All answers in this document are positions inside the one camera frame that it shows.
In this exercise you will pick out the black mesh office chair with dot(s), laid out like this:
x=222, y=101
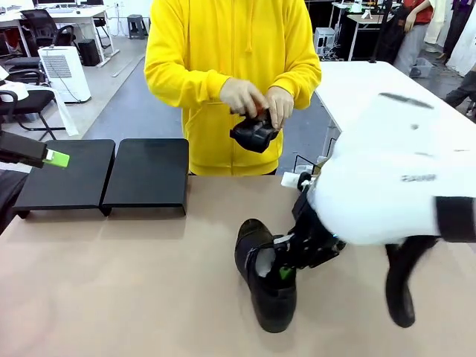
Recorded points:
x=41, y=26

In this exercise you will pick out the black leather shoe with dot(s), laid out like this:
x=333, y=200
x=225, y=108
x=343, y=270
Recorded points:
x=275, y=308
x=253, y=135

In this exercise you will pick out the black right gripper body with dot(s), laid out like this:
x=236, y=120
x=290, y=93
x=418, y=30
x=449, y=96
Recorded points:
x=314, y=230

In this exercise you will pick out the white office desk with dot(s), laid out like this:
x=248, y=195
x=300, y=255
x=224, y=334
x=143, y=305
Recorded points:
x=74, y=15

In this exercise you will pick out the black fabric object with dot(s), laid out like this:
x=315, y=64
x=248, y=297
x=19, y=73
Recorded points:
x=9, y=197

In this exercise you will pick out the black chair with armrests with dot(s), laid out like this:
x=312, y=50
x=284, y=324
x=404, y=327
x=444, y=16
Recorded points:
x=26, y=108

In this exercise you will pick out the grey plastic stool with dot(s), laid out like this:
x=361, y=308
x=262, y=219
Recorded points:
x=137, y=26

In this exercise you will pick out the white folding table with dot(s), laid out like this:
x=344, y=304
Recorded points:
x=372, y=78

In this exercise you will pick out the black metal shoe stand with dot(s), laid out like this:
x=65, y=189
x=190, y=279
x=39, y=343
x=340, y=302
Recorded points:
x=63, y=178
x=148, y=175

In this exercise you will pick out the person's left hand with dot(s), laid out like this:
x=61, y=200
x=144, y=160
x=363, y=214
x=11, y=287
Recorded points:
x=279, y=106

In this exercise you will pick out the black desk with wooden top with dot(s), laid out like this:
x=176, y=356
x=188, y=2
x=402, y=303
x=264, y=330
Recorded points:
x=364, y=26

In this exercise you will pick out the person in yellow hoodie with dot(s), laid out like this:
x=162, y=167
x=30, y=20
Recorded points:
x=230, y=37

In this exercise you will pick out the mannequin in red shirt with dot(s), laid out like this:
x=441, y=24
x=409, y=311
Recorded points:
x=416, y=33

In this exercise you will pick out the white hanging cloth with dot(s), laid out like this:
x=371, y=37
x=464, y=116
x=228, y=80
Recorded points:
x=67, y=111

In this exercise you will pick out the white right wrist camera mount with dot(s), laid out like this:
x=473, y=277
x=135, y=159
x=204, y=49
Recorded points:
x=292, y=180

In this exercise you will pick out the black computer tower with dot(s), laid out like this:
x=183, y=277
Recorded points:
x=89, y=52

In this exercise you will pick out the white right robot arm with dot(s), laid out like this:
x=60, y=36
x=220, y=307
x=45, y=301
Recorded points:
x=390, y=156

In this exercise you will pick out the black pole stand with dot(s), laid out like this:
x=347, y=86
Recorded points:
x=380, y=33

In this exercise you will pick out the bystander's dark trouser leg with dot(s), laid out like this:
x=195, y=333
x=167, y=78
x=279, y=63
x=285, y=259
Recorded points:
x=461, y=93

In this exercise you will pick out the person's right forearm yellow sleeve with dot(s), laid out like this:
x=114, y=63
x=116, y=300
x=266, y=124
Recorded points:
x=186, y=83

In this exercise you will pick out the white computer case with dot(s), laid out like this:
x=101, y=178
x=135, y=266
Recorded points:
x=325, y=41

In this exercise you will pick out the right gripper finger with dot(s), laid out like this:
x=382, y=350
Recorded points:
x=285, y=273
x=282, y=243

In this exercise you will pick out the person's left forearm yellow sleeve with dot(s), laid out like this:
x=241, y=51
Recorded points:
x=306, y=82

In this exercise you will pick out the brown cardboard box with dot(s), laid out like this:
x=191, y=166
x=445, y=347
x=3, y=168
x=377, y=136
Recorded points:
x=321, y=165

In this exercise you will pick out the person's right hand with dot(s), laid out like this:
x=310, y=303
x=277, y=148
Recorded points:
x=240, y=94

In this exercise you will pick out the grey storage bin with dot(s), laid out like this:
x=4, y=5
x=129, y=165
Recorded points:
x=422, y=67

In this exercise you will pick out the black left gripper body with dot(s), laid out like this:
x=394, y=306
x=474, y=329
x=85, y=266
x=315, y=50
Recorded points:
x=20, y=148

